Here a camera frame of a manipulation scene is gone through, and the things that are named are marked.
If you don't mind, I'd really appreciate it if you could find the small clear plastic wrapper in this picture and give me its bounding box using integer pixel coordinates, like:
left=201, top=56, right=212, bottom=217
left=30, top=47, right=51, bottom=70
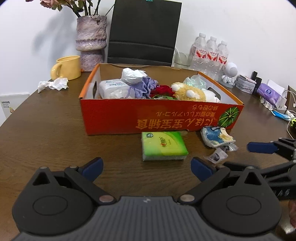
left=205, top=144, right=238, bottom=164

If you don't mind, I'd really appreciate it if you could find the blue white snack wrapper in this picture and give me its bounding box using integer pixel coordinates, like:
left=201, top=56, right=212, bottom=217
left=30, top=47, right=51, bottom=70
left=201, top=126, right=235, bottom=148

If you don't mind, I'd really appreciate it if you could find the green tissue pack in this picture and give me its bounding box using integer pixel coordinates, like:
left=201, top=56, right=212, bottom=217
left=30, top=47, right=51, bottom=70
left=142, top=131, right=189, bottom=161

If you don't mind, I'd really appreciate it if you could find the yellow white plush sheep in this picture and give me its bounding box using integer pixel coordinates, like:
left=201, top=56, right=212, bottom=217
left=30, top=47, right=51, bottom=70
left=171, top=82, right=220, bottom=103

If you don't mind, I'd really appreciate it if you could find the translucent plastic pill jar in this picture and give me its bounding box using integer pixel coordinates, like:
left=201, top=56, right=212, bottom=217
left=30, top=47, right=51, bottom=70
left=99, top=79, right=135, bottom=99

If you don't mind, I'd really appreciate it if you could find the red artificial rose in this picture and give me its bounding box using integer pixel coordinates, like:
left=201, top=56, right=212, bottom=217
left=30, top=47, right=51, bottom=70
left=149, top=85, right=177, bottom=100

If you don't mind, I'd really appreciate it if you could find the iridescent plastic bag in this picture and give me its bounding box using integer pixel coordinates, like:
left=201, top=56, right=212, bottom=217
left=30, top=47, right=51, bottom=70
left=183, top=75, right=207, bottom=89

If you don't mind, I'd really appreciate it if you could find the purple drawstring fabric pouch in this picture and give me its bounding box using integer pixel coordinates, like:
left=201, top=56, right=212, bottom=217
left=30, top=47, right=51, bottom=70
left=128, top=77, right=158, bottom=99

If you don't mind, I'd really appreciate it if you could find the white tissue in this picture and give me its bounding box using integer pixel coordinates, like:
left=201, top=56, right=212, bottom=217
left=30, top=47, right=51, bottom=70
left=120, top=68, right=147, bottom=85

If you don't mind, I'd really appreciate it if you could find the person right hand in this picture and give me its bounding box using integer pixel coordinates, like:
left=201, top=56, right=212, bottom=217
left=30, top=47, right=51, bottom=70
left=288, top=200, right=296, bottom=228

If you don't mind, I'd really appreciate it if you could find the brown cardboard stand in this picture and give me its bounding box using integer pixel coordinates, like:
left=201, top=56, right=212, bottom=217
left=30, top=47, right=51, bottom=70
left=287, top=85, right=295, bottom=103

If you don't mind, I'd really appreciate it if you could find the purple wet wipes pack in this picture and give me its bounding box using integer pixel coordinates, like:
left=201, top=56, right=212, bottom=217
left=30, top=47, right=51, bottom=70
left=257, top=83, right=281, bottom=106

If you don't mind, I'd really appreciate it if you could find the red orange cardboard box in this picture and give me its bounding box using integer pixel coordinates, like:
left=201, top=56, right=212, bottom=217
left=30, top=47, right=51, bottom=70
left=79, top=63, right=244, bottom=135

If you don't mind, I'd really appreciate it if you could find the small patterned tin box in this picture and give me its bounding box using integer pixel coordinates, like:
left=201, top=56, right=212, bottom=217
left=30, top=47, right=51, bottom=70
left=235, top=75, right=256, bottom=94

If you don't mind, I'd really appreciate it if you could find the white robot figurine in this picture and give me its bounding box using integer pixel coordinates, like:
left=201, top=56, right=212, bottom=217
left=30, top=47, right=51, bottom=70
left=220, top=62, right=238, bottom=88

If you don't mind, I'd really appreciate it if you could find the crumpled white paper by mug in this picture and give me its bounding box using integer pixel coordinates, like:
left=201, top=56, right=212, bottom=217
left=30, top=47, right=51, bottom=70
left=37, top=78, right=68, bottom=93

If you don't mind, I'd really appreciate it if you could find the middle water bottle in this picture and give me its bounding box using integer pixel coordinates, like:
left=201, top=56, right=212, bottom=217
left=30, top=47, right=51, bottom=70
left=206, top=36, right=218, bottom=76

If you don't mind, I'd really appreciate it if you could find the water bottle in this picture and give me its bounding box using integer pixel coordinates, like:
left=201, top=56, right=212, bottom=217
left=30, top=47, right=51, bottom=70
left=188, top=33, right=207, bottom=72
left=215, top=41, right=229, bottom=81
left=206, top=36, right=218, bottom=76

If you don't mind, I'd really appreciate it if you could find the right water bottle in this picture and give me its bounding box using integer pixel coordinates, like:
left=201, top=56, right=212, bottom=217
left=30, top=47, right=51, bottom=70
left=215, top=41, right=229, bottom=81

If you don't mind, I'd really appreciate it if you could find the yellow ceramic mug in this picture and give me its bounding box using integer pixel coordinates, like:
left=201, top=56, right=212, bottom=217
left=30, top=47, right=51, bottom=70
left=50, top=55, right=81, bottom=80

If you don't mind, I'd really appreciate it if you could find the left water bottle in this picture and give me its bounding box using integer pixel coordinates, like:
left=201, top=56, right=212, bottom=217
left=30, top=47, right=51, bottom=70
left=188, top=33, right=207, bottom=72

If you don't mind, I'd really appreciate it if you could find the clear glass cup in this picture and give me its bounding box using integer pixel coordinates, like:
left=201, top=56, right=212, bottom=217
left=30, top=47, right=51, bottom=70
left=172, top=48, right=190, bottom=69

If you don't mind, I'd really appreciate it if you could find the purple ceramic vase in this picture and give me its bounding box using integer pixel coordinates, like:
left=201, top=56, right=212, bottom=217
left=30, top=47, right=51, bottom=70
left=75, top=15, right=107, bottom=72

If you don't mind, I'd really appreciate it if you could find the black paper shopping bag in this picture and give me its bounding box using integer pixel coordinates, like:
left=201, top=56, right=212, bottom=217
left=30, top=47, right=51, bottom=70
left=107, top=1, right=182, bottom=66

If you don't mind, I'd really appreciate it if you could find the dried pink flowers bouquet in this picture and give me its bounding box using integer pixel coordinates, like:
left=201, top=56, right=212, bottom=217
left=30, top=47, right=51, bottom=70
left=39, top=0, right=101, bottom=18

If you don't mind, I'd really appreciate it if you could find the white cables bundle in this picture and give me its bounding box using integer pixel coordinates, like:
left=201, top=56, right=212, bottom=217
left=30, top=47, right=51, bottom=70
left=270, top=89, right=296, bottom=140

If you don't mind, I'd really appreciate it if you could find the white booklet against wall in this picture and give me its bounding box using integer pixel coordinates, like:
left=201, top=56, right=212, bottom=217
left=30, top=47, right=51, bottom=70
left=1, top=93, right=30, bottom=119

